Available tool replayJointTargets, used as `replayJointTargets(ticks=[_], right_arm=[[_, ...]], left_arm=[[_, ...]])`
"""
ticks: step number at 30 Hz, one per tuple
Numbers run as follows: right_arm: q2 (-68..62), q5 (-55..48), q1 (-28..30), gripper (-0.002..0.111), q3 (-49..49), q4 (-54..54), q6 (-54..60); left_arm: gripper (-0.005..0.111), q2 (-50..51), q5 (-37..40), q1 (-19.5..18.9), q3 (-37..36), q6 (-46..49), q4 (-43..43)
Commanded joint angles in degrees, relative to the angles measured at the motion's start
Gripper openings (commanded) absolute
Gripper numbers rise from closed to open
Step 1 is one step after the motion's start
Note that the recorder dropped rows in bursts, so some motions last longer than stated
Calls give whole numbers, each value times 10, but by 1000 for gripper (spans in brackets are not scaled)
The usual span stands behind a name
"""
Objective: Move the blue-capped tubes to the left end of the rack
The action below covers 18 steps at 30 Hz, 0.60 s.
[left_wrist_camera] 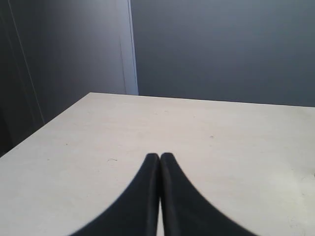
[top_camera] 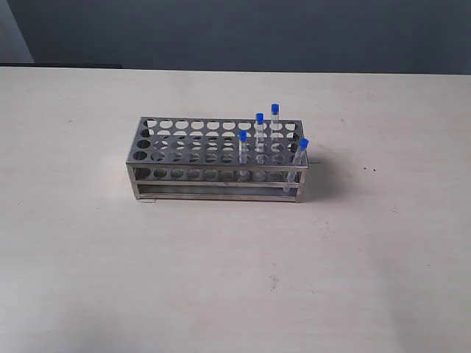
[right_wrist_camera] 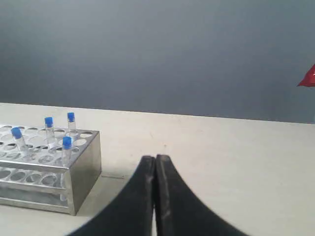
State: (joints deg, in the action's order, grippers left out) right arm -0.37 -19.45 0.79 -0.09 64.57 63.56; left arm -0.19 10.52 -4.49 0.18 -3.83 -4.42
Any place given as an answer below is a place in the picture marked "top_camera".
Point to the blue capped tube second row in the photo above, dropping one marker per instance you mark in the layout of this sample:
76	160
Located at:
259	136

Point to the blue capped tube back row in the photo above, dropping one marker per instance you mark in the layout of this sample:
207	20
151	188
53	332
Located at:
274	125

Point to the stainless steel test tube rack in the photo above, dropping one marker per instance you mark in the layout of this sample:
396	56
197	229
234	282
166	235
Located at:
198	158

